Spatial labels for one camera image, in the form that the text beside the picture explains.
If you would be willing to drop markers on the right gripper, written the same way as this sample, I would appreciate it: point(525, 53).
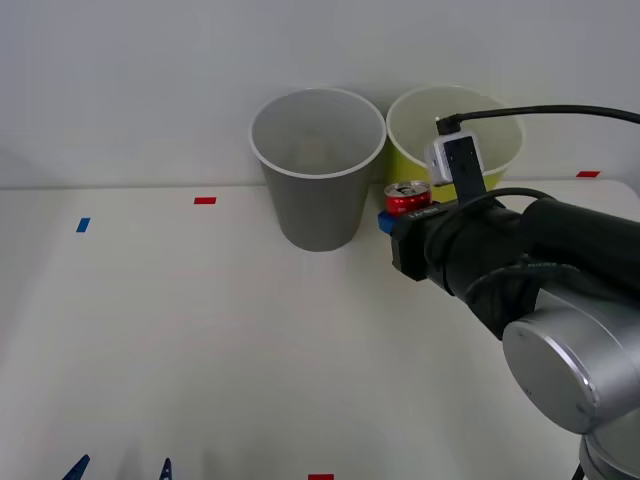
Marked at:
point(411, 245)

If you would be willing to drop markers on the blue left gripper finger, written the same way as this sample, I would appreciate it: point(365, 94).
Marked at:
point(78, 469)
point(165, 471)

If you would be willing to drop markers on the red drink can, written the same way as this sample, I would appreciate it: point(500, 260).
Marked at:
point(406, 202)

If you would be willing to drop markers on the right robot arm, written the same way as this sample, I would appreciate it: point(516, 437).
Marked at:
point(560, 280)

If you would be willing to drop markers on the grey plastic waste bin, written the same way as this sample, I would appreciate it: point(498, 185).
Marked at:
point(320, 210)

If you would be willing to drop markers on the yellow-green plastic waste bin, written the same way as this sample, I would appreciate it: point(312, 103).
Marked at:
point(411, 131)

